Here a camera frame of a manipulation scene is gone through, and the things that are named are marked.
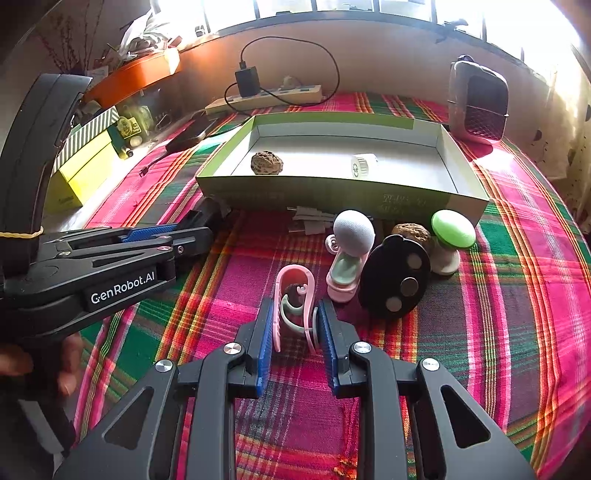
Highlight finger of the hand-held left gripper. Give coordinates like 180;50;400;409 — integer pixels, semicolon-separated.
44;210;220;245
58;226;214;268

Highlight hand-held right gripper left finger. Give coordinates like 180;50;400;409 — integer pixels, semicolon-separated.
53;298;278;480

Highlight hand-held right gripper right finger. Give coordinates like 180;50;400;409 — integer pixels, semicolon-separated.
318;299;539;480

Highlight pink plastic clip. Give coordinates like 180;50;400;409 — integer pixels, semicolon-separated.
274;265;319;354

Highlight black disc with metal magnets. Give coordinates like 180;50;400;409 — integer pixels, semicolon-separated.
359;234;432;320

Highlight brown walnut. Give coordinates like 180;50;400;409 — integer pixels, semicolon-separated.
392;222;435;252
250;151;283;176

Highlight pink holder with round head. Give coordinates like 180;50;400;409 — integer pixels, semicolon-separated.
325;210;376;304

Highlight white and green cardboard box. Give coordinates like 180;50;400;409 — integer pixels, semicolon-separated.
196;113;490;217

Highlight green mushroom-shaped stand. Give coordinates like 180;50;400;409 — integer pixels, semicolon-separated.
430;210;476;277

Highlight person's left hand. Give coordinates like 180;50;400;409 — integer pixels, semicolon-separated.
0;336;85;397

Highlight yellow rubber band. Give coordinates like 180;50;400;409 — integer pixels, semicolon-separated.
0;226;44;241

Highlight yellow box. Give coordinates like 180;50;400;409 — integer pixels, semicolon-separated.
46;134;116;213

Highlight black smartphone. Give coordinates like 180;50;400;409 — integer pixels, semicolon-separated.
166;115;218;153

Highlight green printed packet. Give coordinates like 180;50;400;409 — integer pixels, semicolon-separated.
117;106;153;148

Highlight grey paper cards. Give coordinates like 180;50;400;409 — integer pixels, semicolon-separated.
286;206;340;234

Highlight orange tray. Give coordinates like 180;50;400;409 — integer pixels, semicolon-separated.
85;48;181;109

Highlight black charger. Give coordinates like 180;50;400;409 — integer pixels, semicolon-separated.
235;68;260;97

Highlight beige power strip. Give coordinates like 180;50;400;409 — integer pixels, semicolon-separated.
205;83;324;115

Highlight crumpled white bag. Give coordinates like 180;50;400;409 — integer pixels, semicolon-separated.
120;9;181;51

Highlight dried branches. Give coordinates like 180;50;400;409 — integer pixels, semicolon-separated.
39;0;100;75

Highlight grey portable heater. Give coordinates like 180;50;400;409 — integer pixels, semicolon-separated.
448;55;510;144

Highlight black charging cable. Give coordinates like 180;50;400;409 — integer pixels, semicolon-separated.
139;36;341;178

